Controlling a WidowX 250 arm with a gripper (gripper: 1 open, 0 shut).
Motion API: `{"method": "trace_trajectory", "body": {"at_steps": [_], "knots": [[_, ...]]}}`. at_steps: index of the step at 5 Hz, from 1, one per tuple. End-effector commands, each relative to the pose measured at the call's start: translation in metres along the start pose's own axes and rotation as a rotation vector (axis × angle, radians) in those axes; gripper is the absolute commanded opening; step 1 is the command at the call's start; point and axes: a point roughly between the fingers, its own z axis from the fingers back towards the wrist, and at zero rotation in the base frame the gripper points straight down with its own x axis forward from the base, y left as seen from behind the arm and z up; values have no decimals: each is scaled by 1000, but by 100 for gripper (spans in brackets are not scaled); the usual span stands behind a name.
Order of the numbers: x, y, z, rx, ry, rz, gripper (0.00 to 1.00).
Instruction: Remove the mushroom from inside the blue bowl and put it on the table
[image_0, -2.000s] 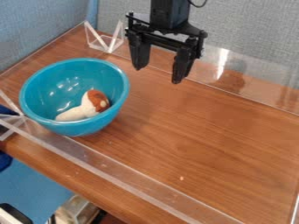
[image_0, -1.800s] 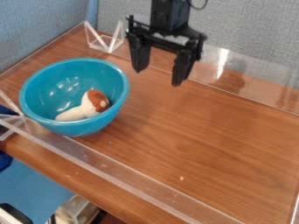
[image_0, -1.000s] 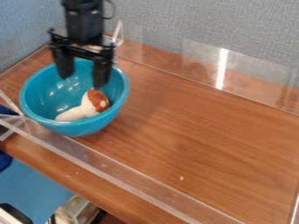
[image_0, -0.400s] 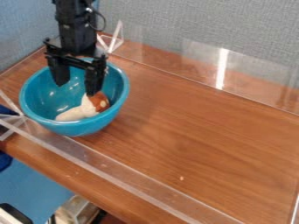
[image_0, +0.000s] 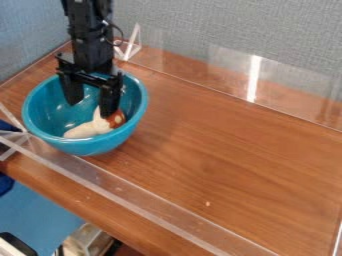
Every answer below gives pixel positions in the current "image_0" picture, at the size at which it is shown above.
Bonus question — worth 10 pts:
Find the metallic box under table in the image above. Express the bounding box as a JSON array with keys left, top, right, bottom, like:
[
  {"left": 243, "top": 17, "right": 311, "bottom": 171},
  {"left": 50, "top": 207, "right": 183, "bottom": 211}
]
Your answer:
[{"left": 54, "top": 223, "right": 114, "bottom": 256}]

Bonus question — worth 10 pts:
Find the clear acrylic front barrier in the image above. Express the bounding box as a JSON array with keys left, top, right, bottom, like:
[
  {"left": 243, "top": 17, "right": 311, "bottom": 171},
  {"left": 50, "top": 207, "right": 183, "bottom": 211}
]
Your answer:
[{"left": 0, "top": 133, "right": 278, "bottom": 256}]

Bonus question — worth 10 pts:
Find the blue bowl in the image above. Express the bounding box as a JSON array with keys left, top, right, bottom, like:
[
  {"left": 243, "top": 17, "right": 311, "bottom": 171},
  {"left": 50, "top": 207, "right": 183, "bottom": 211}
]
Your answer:
[{"left": 22, "top": 73, "right": 148, "bottom": 156}]

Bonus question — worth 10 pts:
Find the clear acrylic barrier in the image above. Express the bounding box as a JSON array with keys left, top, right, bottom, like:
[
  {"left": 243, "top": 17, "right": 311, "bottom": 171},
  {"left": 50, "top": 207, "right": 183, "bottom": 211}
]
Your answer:
[
  {"left": 130, "top": 25, "right": 342, "bottom": 132},
  {"left": 0, "top": 133, "right": 278, "bottom": 256}
]

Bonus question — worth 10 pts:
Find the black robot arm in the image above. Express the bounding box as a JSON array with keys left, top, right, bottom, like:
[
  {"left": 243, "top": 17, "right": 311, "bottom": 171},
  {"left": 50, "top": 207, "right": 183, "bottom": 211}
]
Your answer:
[{"left": 55, "top": 0, "right": 123, "bottom": 118}]

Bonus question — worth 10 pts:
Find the clear acrylic left bracket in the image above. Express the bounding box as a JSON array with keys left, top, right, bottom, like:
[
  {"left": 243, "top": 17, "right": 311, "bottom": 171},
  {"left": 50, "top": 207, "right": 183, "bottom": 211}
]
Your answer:
[{"left": 0, "top": 102, "right": 30, "bottom": 159}]

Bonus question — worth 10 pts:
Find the black device bottom left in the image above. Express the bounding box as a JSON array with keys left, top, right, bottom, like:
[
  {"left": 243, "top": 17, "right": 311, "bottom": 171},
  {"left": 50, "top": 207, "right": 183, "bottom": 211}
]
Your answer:
[{"left": 0, "top": 232, "right": 38, "bottom": 256}]

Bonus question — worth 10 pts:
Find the blue object at left edge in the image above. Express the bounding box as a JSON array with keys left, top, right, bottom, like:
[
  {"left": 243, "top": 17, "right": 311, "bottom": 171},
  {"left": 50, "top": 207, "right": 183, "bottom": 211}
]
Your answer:
[{"left": 0, "top": 119, "right": 20, "bottom": 197}]

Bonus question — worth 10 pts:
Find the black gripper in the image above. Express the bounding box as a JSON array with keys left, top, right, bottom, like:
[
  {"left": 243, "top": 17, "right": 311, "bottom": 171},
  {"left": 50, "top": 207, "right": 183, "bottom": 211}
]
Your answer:
[{"left": 55, "top": 33, "right": 123, "bottom": 118}]

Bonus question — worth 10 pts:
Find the clear acrylic corner bracket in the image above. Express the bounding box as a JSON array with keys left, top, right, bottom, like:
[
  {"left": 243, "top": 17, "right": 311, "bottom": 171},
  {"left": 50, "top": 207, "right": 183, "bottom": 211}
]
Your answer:
[{"left": 114, "top": 24, "right": 142, "bottom": 61}]

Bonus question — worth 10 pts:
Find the clear acrylic back barrier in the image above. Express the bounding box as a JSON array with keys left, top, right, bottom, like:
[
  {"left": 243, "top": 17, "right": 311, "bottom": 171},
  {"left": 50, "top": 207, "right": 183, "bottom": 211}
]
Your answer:
[{"left": 130, "top": 25, "right": 342, "bottom": 132}]

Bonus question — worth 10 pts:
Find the toy mushroom brown cap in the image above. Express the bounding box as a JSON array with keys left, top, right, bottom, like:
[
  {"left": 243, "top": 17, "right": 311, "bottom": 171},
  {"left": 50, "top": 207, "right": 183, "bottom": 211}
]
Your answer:
[{"left": 62, "top": 105, "right": 128, "bottom": 140}]

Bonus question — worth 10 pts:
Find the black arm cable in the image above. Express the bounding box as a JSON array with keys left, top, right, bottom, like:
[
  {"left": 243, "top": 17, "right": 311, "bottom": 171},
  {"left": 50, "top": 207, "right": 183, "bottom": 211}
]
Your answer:
[{"left": 100, "top": 19, "right": 126, "bottom": 48}]

